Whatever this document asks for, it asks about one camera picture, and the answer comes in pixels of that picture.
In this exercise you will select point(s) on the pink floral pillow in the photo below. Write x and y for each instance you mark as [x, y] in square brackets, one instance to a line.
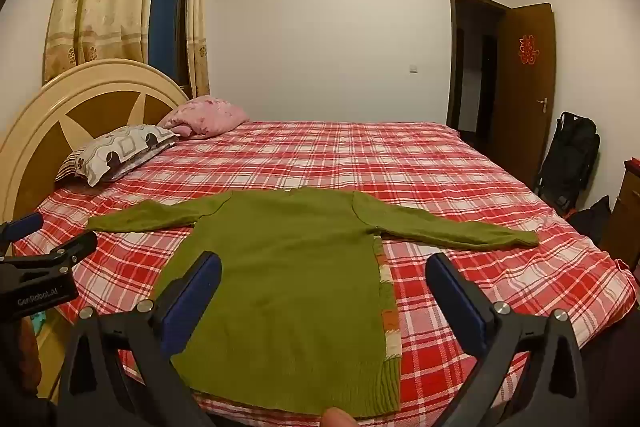
[210, 117]

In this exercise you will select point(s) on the wooden cabinet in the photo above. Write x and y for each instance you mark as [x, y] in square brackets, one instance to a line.
[625, 217]

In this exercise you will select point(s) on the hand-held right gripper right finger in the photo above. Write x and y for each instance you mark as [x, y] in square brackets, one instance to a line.
[450, 289]

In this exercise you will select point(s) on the window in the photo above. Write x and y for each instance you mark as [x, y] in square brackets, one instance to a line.
[165, 7]

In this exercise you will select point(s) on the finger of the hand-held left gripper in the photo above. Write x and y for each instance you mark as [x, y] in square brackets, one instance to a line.
[22, 225]
[75, 248]

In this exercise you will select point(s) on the dark door frame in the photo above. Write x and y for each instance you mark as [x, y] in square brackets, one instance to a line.
[452, 57]

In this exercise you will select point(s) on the black backpack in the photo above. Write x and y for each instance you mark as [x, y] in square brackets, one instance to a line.
[570, 157]

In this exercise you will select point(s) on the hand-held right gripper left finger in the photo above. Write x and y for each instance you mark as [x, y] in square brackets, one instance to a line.
[200, 289]

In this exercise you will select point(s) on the narrow beige floral curtain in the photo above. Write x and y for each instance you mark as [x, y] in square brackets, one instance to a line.
[197, 7]

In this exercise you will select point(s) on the person's right hand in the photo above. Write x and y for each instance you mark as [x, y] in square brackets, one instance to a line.
[339, 419]

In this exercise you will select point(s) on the green knit sweater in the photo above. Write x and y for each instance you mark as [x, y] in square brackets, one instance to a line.
[290, 282]

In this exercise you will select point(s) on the cream and brown headboard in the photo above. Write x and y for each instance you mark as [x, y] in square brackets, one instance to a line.
[30, 132]

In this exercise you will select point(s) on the black bag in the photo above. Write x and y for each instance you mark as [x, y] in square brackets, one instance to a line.
[595, 219]

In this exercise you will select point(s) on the brown wooden door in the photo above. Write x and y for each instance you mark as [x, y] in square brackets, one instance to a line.
[525, 122]

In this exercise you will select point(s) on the bed with red plaid sheet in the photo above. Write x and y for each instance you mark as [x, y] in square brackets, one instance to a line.
[450, 167]

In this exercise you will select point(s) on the teal object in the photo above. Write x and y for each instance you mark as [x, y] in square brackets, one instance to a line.
[38, 318]

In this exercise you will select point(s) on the red paper door decoration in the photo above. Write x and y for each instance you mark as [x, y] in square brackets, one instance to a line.
[529, 49]

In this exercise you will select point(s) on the white patterned pillow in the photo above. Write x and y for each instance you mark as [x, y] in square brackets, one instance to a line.
[115, 152]

